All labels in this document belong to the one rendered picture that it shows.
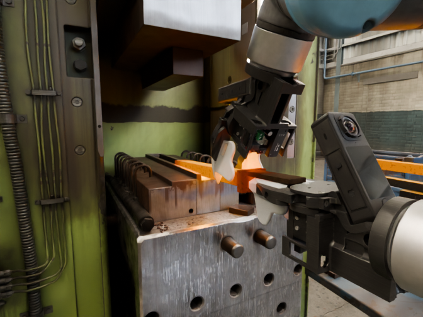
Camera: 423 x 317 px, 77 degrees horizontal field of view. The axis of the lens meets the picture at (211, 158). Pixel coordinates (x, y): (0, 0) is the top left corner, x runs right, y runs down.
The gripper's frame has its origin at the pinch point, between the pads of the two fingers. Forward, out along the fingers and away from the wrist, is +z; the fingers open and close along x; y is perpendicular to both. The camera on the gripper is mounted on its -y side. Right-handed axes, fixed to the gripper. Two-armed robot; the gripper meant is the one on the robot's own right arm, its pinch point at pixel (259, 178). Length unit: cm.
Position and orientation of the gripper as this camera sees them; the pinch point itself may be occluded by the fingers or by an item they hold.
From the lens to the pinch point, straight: 40.5
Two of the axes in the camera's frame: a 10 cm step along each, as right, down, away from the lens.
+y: 0.2, 9.9, 1.1
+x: 8.9, -0.7, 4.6
